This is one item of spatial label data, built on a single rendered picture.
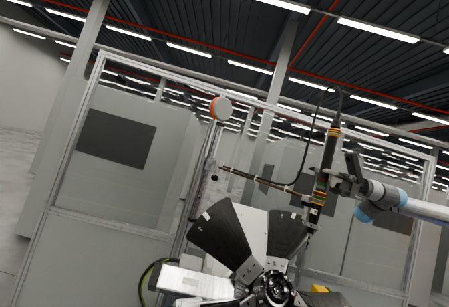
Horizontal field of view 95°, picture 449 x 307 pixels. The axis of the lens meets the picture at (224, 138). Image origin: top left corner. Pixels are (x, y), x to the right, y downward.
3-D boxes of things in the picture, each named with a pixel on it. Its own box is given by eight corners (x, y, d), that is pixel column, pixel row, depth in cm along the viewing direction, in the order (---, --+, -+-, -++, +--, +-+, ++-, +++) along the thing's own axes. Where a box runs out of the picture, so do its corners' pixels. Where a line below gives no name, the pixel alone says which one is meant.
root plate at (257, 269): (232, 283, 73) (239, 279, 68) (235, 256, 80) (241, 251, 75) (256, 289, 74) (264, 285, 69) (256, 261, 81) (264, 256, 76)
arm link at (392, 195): (397, 213, 79) (415, 200, 74) (371, 206, 78) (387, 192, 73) (385, 196, 86) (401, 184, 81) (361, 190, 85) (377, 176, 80)
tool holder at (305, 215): (293, 219, 77) (299, 193, 78) (302, 220, 81) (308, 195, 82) (317, 231, 70) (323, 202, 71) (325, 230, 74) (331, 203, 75)
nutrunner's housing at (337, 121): (303, 230, 75) (331, 110, 79) (307, 230, 77) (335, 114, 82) (313, 235, 72) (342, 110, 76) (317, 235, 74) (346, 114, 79)
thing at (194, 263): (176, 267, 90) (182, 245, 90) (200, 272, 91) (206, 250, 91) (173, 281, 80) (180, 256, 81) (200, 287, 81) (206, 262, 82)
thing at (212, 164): (202, 169, 124) (206, 155, 125) (211, 171, 129) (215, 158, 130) (212, 173, 117) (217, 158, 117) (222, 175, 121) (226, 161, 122)
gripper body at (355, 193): (339, 194, 73) (369, 203, 74) (345, 170, 74) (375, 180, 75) (326, 190, 81) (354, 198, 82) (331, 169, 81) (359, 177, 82)
